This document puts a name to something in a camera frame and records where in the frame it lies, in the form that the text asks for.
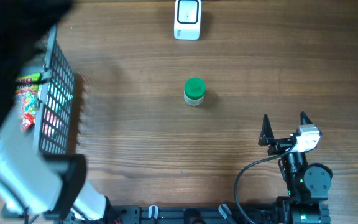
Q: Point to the grey plastic mesh basket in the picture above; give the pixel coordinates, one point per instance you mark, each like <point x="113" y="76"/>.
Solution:
<point x="56" y="92"/>

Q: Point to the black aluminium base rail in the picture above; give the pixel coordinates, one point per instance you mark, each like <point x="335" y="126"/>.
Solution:
<point x="261" y="213"/>

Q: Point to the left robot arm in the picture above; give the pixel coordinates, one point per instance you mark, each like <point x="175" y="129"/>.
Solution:
<point x="30" y="182"/>

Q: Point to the white barcode scanner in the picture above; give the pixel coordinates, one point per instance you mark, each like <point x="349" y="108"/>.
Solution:
<point x="187" y="19"/>

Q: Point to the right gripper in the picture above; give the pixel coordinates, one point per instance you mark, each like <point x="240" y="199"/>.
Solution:
<point x="267" y="137"/>

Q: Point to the green lid plastic jar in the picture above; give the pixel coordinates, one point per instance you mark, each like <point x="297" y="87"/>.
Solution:
<point x="194" y="91"/>

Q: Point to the Haribo gummy candy bag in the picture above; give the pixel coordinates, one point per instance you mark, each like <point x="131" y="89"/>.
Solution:
<point x="27" y="99"/>

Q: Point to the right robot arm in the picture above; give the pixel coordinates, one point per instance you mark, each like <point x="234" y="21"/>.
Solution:
<point x="307" y="184"/>

